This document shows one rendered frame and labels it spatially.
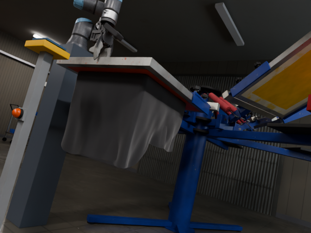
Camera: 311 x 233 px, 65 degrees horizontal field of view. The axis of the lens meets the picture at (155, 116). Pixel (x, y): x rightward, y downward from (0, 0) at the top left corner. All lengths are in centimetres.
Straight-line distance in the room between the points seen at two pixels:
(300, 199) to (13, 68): 797
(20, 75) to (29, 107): 757
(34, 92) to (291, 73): 145
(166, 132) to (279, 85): 86
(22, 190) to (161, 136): 96
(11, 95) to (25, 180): 688
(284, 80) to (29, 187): 174
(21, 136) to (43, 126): 64
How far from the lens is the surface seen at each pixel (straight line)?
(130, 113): 108
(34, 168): 172
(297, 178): 496
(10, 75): 855
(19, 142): 110
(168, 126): 134
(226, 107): 207
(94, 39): 124
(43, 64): 113
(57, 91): 171
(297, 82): 186
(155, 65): 103
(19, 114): 109
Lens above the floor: 63
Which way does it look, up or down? 8 degrees up
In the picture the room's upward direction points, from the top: 13 degrees clockwise
